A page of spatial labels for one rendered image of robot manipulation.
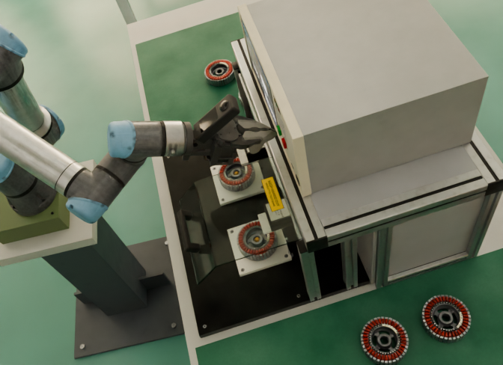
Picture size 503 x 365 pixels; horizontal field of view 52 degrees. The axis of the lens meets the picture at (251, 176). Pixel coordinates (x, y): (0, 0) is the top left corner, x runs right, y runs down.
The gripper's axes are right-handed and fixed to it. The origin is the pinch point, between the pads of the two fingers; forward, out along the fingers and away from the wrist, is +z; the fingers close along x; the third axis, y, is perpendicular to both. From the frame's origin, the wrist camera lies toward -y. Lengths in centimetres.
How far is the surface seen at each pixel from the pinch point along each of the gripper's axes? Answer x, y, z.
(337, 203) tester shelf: 18.7, 3.1, 10.5
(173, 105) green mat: -63, 51, -5
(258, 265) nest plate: 10.4, 42.2, 5.4
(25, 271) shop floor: -64, 160, -61
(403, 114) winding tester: 14.4, -18.9, 17.4
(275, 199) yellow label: 9.7, 12.6, 1.7
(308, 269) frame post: 23.4, 22.6, 9.0
